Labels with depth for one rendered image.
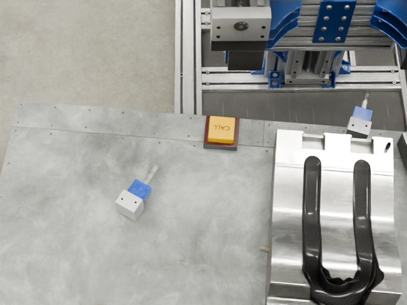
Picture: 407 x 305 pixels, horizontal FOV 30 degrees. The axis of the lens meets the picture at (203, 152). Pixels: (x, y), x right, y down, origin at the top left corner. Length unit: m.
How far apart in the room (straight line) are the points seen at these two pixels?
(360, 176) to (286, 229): 0.22
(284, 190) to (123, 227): 0.37
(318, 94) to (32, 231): 1.21
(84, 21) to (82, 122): 1.21
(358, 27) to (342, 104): 0.59
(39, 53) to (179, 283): 1.50
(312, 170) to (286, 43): 0.49
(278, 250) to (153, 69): 1.43
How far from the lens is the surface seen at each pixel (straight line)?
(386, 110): 2.60
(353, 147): 1.76
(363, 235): 1.64
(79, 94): 2.83
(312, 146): 1.74
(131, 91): 2.82
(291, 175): 1.67
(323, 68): 2.38
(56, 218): 1.75
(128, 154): 1.79
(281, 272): 1.54
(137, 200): 1.68
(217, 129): 1.77
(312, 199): 1.67
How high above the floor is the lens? 2.39
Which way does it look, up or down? 63 degrees down
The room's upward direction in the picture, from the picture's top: 1 degrees clockwise
